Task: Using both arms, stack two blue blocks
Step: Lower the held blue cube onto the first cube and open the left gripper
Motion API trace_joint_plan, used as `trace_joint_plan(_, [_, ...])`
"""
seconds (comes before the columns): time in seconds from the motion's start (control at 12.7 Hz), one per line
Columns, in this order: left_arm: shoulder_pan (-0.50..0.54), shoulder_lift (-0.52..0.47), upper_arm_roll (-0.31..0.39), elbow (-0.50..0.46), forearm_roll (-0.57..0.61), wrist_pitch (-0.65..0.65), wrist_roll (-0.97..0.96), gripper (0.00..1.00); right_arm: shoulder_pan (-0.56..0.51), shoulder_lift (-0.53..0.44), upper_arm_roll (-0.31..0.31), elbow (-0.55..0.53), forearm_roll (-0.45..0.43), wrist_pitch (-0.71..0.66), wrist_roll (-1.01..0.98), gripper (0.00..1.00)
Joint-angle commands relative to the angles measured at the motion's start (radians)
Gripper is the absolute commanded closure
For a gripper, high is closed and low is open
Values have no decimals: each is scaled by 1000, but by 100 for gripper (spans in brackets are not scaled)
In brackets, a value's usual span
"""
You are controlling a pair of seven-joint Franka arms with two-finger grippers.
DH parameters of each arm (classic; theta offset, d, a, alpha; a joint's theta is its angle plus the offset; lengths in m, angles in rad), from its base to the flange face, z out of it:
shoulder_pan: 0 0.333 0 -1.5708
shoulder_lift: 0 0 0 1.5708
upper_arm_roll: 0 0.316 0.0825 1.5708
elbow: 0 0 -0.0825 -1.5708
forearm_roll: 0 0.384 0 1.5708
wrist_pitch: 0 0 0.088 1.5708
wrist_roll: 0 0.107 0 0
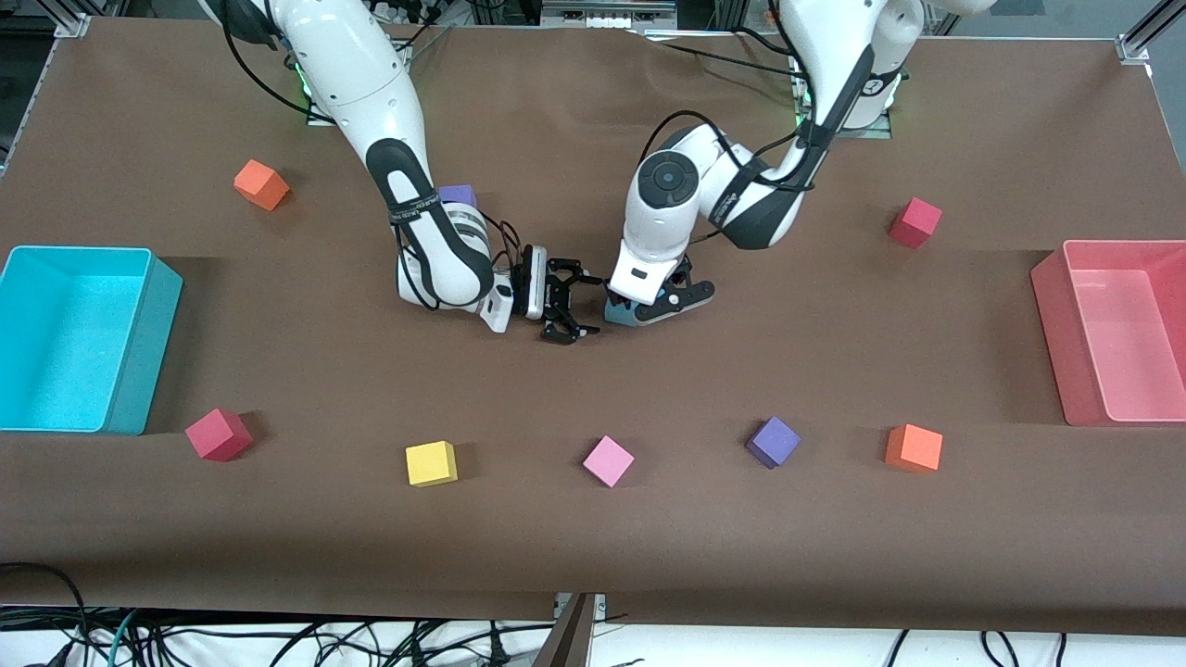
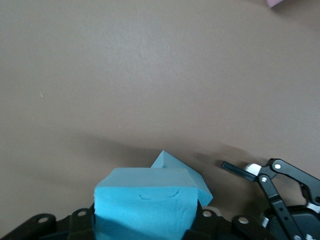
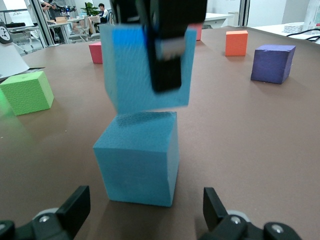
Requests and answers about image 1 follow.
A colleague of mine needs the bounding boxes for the pink foam cube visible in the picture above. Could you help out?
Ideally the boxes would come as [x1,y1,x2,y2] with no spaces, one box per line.
[582,434,637,489]

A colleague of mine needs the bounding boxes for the yellow foam cube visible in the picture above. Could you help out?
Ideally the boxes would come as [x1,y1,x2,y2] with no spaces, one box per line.
[405,440,459,488]

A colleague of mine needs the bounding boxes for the brown table cover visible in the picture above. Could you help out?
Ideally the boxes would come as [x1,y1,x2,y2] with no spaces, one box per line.
[0,17,1186,638]

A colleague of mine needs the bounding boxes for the red foam cube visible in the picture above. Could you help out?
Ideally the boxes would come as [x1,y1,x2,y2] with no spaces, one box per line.
[184,408,254,463]
[889,196,943,250]

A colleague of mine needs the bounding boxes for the grey power strip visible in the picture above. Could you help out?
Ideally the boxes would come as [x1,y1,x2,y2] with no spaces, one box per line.
[542,0,677,29]

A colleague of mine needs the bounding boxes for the orange foam cube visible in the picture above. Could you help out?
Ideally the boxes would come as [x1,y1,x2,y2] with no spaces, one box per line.
[233,159,291,212]
[884,423,944,474]

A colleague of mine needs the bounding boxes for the dark metal strut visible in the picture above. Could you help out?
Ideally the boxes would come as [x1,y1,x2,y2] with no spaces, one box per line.
[533,595,594,667]

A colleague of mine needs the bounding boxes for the cyan plastic bin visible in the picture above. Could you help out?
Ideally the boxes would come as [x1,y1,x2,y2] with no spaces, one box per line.
[0,245,184,436]

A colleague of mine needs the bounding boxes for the pink plastic bin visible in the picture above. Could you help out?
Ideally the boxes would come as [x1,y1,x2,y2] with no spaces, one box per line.
[1030,239,1186,428]

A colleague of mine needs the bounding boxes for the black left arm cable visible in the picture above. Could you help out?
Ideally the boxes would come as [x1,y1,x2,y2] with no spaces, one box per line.
[639,0,818,245]

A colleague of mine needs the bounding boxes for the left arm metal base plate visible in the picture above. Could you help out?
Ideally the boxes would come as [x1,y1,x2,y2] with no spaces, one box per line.
[793,56,895,140]

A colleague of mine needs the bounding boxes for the grey base cable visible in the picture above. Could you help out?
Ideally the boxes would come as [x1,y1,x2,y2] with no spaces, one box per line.
[398,19,455,70]

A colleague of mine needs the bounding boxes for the teal floor cable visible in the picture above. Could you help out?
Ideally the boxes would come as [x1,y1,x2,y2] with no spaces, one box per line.
[107,607,145,667]

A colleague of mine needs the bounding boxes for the black looped floor cable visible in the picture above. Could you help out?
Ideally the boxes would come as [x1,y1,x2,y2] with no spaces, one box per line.
[0,562,94,667]

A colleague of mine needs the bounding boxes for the aluminium side rail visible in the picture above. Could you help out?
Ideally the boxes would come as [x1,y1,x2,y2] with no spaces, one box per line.
[0,37,58,177]

